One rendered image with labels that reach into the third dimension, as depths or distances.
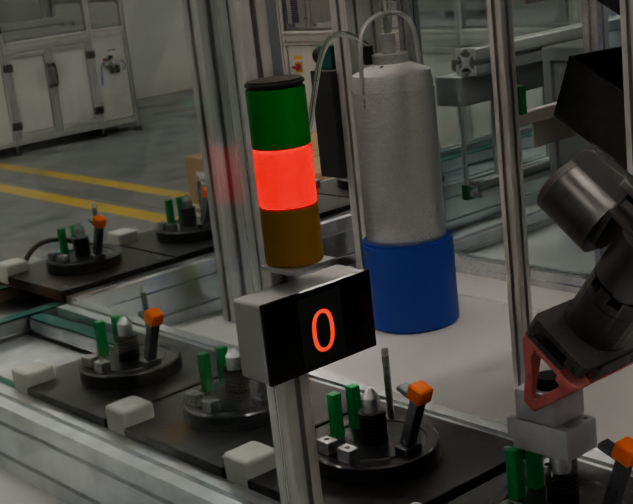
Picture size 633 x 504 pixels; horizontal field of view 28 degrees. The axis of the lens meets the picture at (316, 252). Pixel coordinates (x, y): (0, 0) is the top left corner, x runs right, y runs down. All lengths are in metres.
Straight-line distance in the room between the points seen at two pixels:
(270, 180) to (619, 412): 0.84
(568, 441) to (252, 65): 0.43
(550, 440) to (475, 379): 0.74
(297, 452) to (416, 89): 1.01
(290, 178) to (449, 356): 1.00
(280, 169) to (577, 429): 0.36
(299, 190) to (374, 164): 1.02
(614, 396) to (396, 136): 0.55
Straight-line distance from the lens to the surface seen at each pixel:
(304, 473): 1.15
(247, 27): 1.05
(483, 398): 1.81
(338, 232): 2.54
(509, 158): 1.39
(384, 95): 2.02
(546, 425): 1.15
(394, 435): 1.38
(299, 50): 8.16
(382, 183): 2.05
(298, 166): 1.03
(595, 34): 2.13
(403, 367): 1.96
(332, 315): 1.07
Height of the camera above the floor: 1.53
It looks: 14 degrees down
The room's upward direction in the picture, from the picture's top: 6 degrees counter-clockwise
